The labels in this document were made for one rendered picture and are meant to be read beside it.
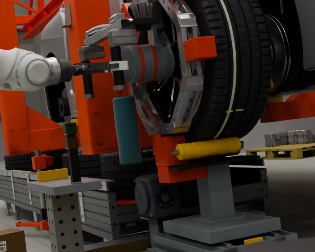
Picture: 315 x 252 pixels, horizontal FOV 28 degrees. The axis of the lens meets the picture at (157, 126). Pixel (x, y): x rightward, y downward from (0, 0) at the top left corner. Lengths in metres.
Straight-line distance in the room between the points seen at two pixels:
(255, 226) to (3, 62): 1.08
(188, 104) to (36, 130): 2.53
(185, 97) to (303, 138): 6.30
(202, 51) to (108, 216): 1.12
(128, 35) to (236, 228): 0.78
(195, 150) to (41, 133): 2.51
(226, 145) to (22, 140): 2.52
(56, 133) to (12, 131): 0.32
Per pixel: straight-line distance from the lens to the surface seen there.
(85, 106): 2.73
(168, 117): 2.49
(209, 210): 2.41
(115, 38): 2.11
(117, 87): 2.10
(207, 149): 2.27
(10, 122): 4.59
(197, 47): 2.04
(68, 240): 2.38
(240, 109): 2.22
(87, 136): 2.74
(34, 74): 1.79
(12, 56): 1.84
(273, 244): 1.37
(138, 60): 2.26
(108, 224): 2.89
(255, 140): 9.83
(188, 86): 2.11
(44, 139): 4.63
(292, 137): 8.55
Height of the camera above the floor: 0.62
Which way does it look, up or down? level
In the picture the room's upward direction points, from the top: 7 degrees counter-clockwise
